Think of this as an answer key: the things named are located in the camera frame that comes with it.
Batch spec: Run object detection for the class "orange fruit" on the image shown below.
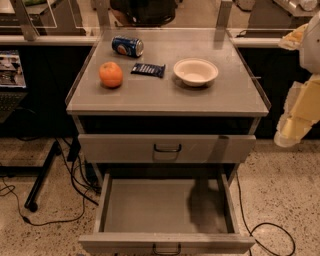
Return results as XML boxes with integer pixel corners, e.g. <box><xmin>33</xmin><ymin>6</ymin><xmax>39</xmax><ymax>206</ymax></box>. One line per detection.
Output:
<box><xmin>99</xmin><ymin>62</ymin><xmax>123</xmax><ymax>88</ymax></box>

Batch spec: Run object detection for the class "grey drawer cabinet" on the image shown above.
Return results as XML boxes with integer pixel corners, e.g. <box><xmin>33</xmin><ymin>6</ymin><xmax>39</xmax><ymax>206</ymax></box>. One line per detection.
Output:
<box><xmin>65</xmin><ymin>27</ymin><xmax>272</xmax><ymax>178</ymax></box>

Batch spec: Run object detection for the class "black floor cable right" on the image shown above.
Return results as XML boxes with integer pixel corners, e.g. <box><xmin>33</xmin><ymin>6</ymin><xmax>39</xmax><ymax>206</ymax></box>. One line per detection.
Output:
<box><xmin>235</xmin><ymin>171</ymin><xmax>297</xmax><ymax>256</ymax></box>

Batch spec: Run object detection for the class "black office chair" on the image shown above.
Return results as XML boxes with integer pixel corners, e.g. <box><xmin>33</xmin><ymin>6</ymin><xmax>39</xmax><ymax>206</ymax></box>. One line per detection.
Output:
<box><xmin>110</xmin><ymin>0</ymin><xmax>177</xmax><ymax>27</ymax></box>

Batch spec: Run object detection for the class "grey top drawer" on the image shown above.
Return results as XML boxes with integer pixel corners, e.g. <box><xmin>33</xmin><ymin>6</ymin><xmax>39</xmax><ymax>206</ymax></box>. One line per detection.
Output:
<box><xmin>78</xmin><ymin>134</ymin><xmax>256</xmax><ymax>164</ymax></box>

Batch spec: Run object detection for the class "grey drawer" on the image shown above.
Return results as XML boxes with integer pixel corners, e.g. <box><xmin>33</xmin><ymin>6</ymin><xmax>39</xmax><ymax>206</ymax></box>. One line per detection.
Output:
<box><xmin>78</xmin><ymin>134</ymin><xmax>256</xmax><ymax>164</ymax></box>
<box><xmin>79</xmin><ymin>173</ymin><xmax>255</xmax><ymax>256</ymax></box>

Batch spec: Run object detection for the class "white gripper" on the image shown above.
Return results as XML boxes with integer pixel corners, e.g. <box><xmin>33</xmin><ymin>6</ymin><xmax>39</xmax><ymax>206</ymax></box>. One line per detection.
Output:
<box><xmin>274</xmin><ymin>12</ymin><xmax>320</xmax><ymax>148</ymax></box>

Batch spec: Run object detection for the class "blue soda can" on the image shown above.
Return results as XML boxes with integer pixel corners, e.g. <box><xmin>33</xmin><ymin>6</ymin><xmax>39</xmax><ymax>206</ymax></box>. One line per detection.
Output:
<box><xmin>111</xmin><ymin>35</ymin><xmax>144</xmax><ymax>58</ymax></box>

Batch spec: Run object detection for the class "black floor cable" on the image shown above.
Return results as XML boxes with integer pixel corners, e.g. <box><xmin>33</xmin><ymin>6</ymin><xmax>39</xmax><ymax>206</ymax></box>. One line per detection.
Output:
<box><xmin>235</xmin><ymin>171</ymin><xmax>297</xmax><ymax>256</ymax></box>
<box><xmin>0</xmin><ymin>136</ymin><xmax>101</xmax><ymax>228</ymax></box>

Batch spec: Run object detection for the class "dark blue snack bar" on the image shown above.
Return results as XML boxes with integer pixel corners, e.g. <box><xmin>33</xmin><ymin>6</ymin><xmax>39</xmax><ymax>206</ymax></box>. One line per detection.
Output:
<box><xmin>131</xmin><ymin>63</ymin><xmax>166</xmax><ymax>78</ymax></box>

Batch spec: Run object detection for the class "black stand leg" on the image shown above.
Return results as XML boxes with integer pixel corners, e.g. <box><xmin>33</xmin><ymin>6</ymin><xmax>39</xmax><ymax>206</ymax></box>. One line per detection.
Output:
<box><xmin>24</xmin><ymin>141</ymin><xmax>61</xmax><ymax>212</ymax></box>

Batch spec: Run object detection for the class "black floor cable left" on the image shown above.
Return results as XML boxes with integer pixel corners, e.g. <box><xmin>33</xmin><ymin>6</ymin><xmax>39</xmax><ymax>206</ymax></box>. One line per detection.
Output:
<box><xmin>0</xmin><ymin>136</ymin><xmax>101</xmax><ymax>228</ymax></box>

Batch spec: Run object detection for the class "magazine on left shelf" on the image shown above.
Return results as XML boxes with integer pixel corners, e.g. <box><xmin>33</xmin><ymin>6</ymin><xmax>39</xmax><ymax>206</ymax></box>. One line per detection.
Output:
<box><xmin>0</xmin><ymin>50</ymin><xmax>27</xmax><ymax>90</ymax></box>

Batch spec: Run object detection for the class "white paper bowl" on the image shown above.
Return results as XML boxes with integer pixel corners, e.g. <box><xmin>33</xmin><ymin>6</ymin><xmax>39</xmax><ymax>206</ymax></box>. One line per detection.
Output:
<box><xmin>173</xmin><ymin>58</ymin><xmax>219</xmax><ymax>87</ymax></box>

